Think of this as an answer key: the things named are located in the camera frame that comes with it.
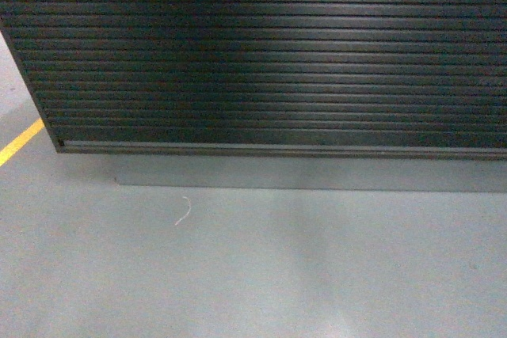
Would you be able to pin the black slatted checkout counter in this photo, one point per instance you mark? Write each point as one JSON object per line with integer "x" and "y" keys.
{"x": 339, "y": 94}

